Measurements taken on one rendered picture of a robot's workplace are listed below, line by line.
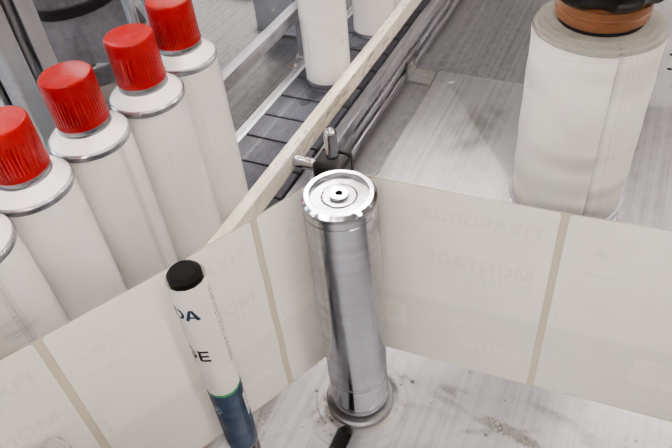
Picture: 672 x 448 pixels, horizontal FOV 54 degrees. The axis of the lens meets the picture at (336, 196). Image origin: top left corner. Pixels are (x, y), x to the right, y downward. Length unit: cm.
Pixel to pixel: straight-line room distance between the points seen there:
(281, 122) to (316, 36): 10
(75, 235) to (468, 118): 41
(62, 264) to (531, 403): 31
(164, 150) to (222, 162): 8
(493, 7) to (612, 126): 56
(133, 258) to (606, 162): 34
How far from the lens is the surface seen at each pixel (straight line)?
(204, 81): 50
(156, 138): 47
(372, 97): 73
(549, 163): 49
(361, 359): 39
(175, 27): 49
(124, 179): 45
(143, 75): 45
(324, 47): 71
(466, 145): 65
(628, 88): 46
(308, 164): 59
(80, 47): 87
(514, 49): 91
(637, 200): 62
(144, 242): 48
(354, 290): 34
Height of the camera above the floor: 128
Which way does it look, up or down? 42 degrees down
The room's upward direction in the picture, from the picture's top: 6 degrees counter-clockwise
